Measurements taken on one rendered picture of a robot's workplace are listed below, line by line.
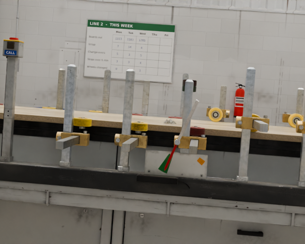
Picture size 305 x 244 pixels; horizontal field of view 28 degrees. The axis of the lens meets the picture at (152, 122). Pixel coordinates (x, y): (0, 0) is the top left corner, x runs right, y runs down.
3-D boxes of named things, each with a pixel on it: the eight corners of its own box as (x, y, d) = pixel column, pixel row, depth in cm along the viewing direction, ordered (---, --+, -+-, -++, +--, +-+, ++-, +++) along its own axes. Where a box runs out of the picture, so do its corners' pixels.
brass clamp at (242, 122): (268, 130, 249) (269, 118, 249) (235, 128, 250) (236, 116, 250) (267, 129, 255) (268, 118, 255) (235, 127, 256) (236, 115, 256)
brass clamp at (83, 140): (86, 146, 256) (87, 134, 255) (54, 144, 257) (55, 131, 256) (89, 144, 262) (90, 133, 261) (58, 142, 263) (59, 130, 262)
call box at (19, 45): (18, 58, 256) (19, 39, 255) (2, 57, 256) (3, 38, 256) (22, 59, 263) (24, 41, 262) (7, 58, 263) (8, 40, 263)
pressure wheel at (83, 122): (93, 144, 269) (95, 117, 268) (79, 144, 263) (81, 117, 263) (83, 142, 275) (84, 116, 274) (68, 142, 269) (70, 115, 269)
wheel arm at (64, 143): (63, 151, 228) (64, 140, 227) (54, 151, 228) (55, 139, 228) (85, 142, 271) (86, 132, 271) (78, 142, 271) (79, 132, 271)
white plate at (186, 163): (205, 179, 252) (207, 155, 252) (144, 174, 254) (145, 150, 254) (205, 178, 253) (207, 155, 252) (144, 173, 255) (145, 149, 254)
